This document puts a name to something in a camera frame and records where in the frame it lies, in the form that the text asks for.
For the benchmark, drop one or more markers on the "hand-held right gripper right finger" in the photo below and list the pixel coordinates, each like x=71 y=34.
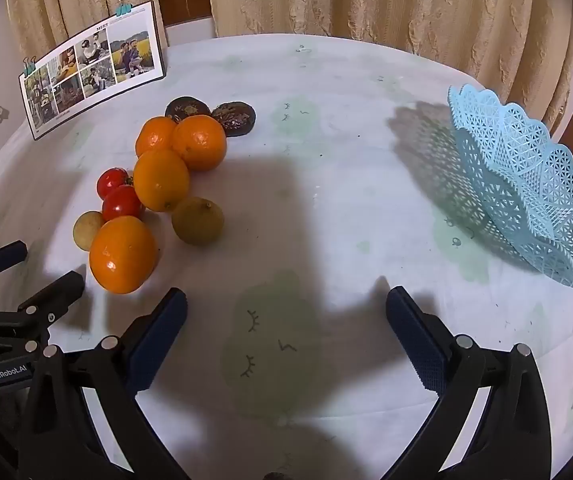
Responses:
x=416 y=340

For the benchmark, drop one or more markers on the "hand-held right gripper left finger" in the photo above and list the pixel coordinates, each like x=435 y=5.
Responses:
x=159 y=345

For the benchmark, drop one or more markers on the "yellow-green round fruit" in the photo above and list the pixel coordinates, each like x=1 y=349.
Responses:
x=86 y=230
x=198 y=220

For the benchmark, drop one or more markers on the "large orange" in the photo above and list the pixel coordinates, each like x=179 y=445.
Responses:
x=123 y=254

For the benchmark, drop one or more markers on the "light blue lattice basket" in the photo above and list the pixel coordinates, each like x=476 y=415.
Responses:
x=531 y=185

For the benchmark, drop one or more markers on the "dark brown wrinkled fruit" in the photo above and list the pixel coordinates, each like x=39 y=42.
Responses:
x=235 y=117
x=188 y=108

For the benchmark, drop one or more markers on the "red tomato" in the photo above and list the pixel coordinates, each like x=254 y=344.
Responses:
x=111 y=182
x=121 y=203

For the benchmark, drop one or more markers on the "photo collage board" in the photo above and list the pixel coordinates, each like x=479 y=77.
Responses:
x=91 y=65

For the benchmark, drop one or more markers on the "white printed tablecloth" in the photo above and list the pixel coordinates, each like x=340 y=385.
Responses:
x=316 y=110

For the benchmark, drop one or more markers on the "brown wooden window sill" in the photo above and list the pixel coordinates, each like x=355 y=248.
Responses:
x=186 y=7

